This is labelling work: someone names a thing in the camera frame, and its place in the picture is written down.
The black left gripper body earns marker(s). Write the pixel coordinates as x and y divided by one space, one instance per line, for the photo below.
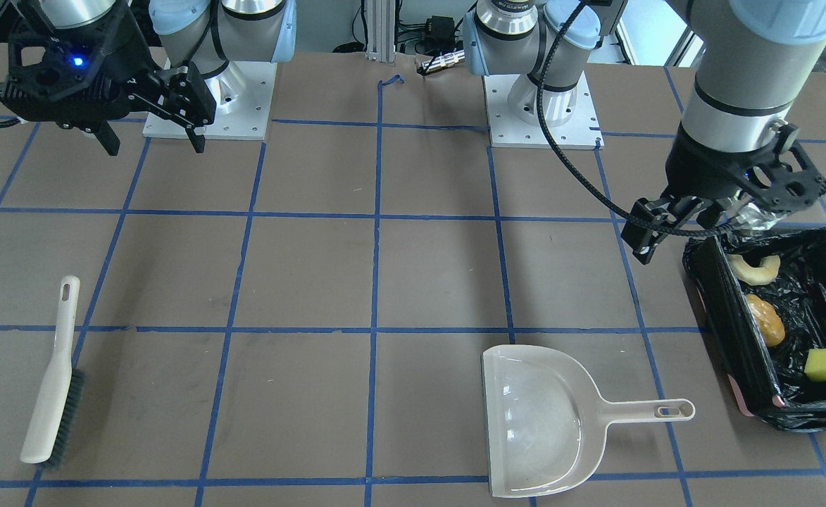
701 171

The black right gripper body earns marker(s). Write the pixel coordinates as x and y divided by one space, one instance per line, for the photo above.
133 58

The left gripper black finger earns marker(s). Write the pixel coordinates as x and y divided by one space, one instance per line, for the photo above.
652 221
745 215

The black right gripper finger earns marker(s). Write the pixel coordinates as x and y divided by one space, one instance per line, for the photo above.
177 94
107 138

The oval golden bread roll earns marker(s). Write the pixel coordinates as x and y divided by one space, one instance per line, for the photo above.
768 321

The beige plastic dustpan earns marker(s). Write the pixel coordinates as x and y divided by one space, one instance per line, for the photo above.
547 421

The white hand brush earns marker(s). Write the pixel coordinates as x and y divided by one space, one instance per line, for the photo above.
59 392

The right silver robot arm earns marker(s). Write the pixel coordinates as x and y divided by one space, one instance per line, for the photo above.
237 46

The black lined trash bin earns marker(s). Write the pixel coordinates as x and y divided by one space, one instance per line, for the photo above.
765 299

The aluminium frame post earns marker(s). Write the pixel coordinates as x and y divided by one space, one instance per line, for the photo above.
380 19

